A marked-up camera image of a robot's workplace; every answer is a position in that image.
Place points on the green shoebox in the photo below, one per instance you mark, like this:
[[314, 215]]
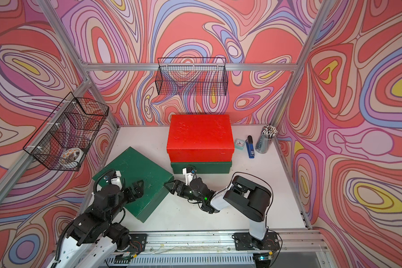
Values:
[[203, 167], [135, 167]]

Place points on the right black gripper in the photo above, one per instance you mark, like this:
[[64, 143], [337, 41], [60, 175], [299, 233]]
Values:
[[177, 184]]

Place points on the tape roll in basket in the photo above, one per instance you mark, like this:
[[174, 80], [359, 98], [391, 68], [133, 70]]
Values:
[[71, 157]]

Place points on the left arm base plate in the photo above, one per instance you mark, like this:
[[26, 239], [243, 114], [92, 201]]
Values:
[[133, 243]]

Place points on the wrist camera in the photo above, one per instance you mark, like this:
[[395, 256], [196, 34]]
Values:
[[114, 177], [189, 172]]

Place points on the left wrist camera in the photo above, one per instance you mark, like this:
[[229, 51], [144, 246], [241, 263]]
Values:
[[114, 177]]

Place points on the black wire basket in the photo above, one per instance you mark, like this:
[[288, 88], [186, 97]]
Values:
[[75, 122], [192, 76]]

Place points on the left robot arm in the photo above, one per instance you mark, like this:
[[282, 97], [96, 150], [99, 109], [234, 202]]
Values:
[[92, 237]]

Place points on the teal square clock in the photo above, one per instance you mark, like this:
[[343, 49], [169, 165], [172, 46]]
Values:
[[239, 144]]

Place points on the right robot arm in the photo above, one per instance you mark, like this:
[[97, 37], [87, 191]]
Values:
[[249, 198]]

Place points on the blue black stapler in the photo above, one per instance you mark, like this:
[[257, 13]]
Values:
[[250, 147]]

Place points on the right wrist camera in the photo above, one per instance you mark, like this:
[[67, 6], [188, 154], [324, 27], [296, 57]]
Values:
[[189, 172]]

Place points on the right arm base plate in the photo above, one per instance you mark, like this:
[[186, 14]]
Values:
[[245, 242]]

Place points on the black wire basket left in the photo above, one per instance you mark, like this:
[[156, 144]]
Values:
[[75, 122]]

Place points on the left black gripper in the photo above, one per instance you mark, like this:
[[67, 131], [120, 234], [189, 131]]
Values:
[[139, 191]]

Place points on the mesh cup of pencils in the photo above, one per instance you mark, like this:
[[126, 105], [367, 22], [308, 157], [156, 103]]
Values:
[[267, 135]]

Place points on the black wire basket back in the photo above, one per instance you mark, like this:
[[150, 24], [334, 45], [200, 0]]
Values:
[[192, 76]]

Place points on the red shoebox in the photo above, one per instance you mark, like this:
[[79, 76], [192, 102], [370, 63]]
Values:
[[200, 138]]

